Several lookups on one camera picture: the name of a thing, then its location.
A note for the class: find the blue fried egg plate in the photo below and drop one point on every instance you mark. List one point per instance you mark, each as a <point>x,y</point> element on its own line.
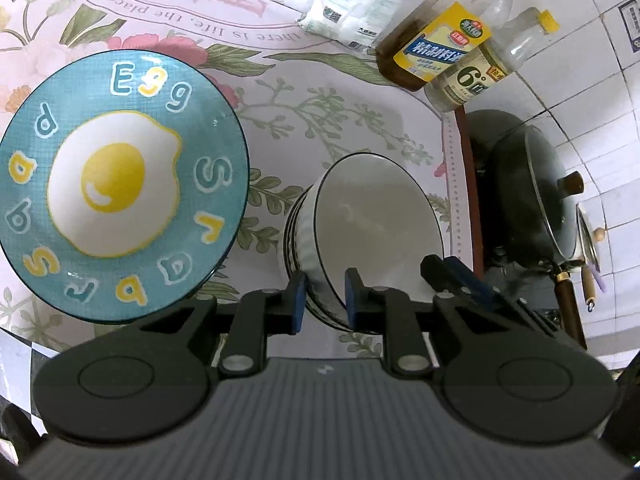
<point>125,185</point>

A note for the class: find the white seasoning packet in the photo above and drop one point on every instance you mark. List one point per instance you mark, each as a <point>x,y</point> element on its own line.
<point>360,0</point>

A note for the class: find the small yellow cap bottle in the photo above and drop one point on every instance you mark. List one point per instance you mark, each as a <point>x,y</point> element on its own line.
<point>475,77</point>

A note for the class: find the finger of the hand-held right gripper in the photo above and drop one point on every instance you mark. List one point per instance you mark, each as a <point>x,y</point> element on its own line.
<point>465,277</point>

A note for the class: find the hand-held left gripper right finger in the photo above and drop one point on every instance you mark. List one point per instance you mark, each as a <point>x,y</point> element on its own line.
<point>353,300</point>

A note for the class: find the dark wok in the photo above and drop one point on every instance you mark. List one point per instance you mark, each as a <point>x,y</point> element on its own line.
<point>500,160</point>

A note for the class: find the large yellow label bottle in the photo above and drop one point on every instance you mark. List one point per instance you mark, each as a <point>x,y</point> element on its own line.
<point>430,45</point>

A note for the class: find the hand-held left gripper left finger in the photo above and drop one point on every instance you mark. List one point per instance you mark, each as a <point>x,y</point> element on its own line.
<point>298,305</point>

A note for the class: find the floral tablecloth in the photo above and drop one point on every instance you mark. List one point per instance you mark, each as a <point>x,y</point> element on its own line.
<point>310,110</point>

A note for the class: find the wall sticker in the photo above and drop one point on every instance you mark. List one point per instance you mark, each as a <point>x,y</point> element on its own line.
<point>630,25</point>

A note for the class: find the glass wok lid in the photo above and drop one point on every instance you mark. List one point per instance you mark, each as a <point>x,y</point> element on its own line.
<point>540,195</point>

